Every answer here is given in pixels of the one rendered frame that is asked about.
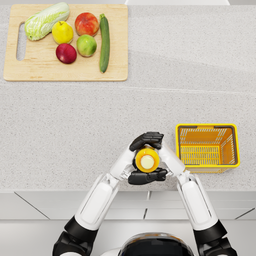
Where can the lemon tea bottle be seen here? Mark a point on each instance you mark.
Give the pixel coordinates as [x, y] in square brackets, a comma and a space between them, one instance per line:
[147, 161]

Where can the yellow slatted basket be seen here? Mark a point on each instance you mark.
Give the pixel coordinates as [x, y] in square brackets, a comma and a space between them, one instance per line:
[207, 155]

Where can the dark round robot body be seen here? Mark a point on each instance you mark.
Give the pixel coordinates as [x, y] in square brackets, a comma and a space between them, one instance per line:
[155, 246]

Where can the white counter cabinet front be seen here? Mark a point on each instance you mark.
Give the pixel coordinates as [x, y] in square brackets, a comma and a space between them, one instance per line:
[33, 206]

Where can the green cucumber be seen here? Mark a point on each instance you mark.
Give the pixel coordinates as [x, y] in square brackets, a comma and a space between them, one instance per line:
[104, 43]

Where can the wooden cutting board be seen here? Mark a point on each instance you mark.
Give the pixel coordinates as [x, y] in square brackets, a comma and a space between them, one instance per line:
[43, 70]

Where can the dark red plum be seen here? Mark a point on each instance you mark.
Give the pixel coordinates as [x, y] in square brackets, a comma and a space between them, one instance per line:
[66, 53]

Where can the green apple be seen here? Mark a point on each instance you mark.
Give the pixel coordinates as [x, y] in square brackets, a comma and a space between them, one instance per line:
[86, 45]

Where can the red peach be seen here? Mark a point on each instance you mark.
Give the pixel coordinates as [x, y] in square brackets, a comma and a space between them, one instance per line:
[87, 24]

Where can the yellow pear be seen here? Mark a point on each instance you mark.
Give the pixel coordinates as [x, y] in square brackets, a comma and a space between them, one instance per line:
[62, 32]

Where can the white background panel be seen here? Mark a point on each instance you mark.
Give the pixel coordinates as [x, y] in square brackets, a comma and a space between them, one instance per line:
[176, 2]

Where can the napa cabbage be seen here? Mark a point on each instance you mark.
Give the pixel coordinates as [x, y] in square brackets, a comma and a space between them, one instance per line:
[45, 20]

